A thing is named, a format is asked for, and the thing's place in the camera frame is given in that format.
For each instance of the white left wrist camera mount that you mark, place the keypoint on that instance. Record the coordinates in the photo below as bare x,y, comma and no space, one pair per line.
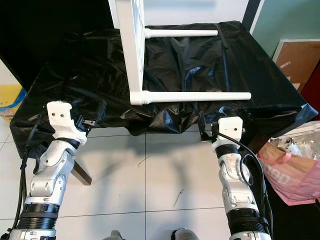
62,117

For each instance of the white plastic table leg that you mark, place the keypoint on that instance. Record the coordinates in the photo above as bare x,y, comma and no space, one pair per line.
180,33
195,97

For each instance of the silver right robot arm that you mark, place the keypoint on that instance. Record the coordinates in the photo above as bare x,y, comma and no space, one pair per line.
235,185

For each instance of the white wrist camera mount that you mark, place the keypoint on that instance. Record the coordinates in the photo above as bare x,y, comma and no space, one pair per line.
62,117
229,129

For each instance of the brown wooden table leg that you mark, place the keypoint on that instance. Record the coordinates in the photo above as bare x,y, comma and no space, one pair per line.
82,172
260,144

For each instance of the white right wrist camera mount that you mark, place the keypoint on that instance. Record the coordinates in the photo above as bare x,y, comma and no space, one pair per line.
229,129

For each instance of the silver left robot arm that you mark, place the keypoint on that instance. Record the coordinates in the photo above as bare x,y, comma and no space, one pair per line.
52,175

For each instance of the dark grey robot left foot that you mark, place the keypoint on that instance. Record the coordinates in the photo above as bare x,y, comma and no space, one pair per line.
116,236

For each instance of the brown board with white edge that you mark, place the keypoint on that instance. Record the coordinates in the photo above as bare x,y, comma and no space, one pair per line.
297,62

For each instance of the pink plastic bag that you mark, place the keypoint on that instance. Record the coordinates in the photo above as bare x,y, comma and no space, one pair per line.
295,180

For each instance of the white plastic table top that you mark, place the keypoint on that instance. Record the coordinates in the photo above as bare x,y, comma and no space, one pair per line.
127,50

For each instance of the dark red cloth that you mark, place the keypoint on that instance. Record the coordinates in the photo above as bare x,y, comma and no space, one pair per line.
312,85

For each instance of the black plastic table cover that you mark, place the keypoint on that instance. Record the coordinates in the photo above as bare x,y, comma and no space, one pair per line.
80,70

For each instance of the dark grey robot foot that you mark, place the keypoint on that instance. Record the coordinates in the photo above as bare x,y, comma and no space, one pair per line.
186,235
116,236

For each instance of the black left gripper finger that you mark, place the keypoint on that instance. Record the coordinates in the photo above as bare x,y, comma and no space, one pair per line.
100,111

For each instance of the dark grey robot right foot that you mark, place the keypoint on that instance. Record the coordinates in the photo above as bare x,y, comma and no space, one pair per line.
186,235

